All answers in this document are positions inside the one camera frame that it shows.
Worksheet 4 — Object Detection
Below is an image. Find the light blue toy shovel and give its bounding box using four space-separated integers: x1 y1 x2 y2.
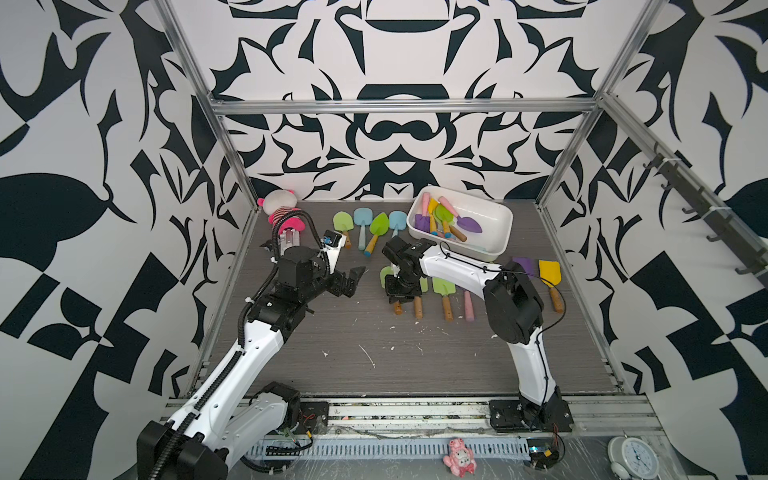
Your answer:
388 211 407 237

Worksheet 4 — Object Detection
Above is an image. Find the green shovel yellow handle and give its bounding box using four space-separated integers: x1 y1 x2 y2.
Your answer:
364 212 389 256

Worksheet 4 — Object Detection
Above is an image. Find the light green shovel wooden handle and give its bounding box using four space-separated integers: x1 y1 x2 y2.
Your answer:
432 277 456 321

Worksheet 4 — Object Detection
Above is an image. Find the light blue round shovel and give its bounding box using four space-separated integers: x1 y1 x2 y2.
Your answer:
353 207 373 251

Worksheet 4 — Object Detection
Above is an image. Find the green shovel orange handle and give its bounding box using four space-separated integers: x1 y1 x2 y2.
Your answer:
333 211 355 249

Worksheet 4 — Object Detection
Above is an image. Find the purple round shovel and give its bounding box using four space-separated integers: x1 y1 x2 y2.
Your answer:
438 196 483 233

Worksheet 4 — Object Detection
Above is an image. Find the purple square shovel pink handle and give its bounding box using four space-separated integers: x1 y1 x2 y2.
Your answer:
464 290 475 322

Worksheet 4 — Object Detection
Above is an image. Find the purple pointed shovel pink handle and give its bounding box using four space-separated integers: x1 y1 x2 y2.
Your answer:
512 257 537 278

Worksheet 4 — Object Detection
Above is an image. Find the yellow shovel wooden handle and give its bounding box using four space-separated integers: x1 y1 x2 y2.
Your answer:
538 260 565 314

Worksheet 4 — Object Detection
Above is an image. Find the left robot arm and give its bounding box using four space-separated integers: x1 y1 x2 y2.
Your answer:
136 245 366 479

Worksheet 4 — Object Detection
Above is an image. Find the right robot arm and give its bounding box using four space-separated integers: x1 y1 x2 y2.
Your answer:
382 237 564 422

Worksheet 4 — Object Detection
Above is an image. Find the white storage box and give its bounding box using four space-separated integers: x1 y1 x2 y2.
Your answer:
407 186 514 262

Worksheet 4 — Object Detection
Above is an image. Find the white phone stand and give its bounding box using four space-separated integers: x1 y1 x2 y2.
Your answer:
279 229 300 249

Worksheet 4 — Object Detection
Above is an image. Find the pink white plush doll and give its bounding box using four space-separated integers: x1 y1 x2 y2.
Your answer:
257 189 306 234

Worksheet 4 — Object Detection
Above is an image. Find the pink bear toy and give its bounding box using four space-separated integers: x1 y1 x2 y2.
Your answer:
442 438 477 478

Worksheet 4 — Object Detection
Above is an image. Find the green circuit board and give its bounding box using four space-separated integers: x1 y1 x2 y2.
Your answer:
527 439 563 471

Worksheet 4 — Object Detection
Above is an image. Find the white alarm clock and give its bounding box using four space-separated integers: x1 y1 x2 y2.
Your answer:
607 436 660 479

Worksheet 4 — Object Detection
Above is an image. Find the black corrugated cable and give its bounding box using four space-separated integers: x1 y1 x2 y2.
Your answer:
271 208 325 259

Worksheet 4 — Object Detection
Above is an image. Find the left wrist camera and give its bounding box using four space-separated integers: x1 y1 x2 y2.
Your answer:
321 230 347 273

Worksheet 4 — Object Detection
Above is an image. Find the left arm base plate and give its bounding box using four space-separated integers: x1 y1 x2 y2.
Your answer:
281 400 330 435

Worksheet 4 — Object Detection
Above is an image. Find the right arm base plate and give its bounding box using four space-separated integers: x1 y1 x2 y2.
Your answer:
488 396 573 433

